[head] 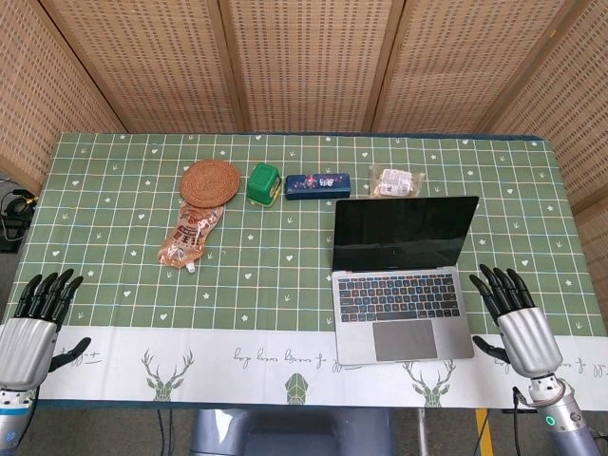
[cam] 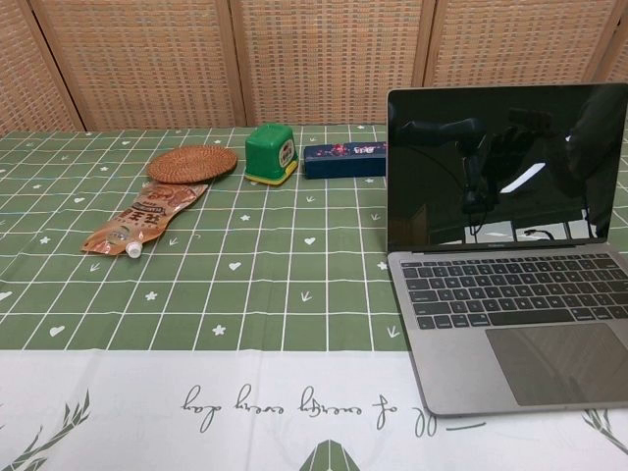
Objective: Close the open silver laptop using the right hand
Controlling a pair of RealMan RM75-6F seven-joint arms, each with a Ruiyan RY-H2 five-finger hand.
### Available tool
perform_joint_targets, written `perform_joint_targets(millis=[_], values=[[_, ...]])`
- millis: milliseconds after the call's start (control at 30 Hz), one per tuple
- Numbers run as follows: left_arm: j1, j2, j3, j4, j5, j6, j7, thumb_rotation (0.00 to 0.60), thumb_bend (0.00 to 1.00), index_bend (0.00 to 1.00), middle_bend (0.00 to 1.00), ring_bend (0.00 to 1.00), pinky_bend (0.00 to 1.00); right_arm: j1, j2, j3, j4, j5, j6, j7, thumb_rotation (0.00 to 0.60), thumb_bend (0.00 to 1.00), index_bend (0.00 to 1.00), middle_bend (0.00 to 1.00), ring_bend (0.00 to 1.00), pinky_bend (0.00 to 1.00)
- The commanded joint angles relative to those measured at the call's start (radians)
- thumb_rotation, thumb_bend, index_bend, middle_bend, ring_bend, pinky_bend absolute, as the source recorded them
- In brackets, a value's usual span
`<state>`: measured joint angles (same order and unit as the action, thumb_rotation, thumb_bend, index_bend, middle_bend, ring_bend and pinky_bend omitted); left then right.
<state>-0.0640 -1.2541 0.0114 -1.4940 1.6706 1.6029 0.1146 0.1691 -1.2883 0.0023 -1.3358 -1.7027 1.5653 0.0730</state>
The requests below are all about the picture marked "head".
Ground round woven rattan coaster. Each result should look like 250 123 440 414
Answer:
180 160 241 209

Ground green grid tablecloth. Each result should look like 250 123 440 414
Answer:
0 131 608 410

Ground black equipment with cables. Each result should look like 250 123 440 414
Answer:
0 187 40 254

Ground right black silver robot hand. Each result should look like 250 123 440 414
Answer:
468 264 564 380

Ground silver laptop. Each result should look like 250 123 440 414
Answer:
331 196 481 366

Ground green plastic container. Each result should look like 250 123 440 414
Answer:
246 162 281 208

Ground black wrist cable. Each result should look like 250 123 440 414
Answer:
510 386 528 456

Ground clear snack packet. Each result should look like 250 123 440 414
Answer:
366 163 427 200

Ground dark blue pencil case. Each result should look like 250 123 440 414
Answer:
284 173 352 200

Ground black cables under table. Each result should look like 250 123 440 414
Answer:
157 408 176 456

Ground orange sauce pouch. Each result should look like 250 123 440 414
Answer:
156 201 227 274

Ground metal table leg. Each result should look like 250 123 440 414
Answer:
416 408 428 456

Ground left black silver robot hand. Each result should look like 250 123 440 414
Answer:
0 268 92 393

